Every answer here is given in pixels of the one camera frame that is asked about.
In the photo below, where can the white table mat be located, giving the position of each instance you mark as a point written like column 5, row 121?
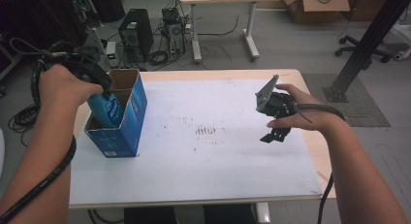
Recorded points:
column 200, row 166

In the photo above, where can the white plastic object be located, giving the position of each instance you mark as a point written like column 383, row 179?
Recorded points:
column 403, row 52

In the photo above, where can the blue cardboard box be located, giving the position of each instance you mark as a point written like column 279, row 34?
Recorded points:
column 124, row 141

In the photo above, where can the black computer tower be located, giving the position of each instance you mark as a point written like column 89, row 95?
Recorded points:
column 137, row 33

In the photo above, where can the dark curtain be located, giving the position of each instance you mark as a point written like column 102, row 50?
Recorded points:
column 35, row 17

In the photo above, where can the open grey computer case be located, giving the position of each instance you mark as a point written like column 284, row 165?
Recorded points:
column 174, row 35

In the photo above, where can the white table leg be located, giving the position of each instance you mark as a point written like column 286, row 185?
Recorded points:
column 263, row 214

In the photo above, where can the person's left hand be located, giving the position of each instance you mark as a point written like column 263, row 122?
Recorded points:
column 64, row 88

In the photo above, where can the black office chair base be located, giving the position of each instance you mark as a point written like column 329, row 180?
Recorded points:
column 362, row 50

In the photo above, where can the black metal stand post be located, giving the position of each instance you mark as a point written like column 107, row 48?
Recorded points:
column 371, row 39

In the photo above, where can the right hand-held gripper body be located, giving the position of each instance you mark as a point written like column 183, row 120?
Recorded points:
column 278, row 106

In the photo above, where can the grey floor mat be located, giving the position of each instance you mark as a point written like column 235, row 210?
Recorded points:
column 368, row 111

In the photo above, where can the brown cardboard box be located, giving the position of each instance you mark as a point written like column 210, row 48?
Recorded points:
column 318, row 7

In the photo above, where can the blue bottle with white cap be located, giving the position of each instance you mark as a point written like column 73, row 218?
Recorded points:
column 106, row 111

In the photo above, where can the small grey power supply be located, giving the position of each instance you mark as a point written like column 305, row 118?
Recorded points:
column 112, row 54

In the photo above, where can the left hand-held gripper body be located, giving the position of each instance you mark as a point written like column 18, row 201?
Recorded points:
column 80, row 60

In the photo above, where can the person's right hand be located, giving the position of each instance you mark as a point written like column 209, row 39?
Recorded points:
column 310, row 119

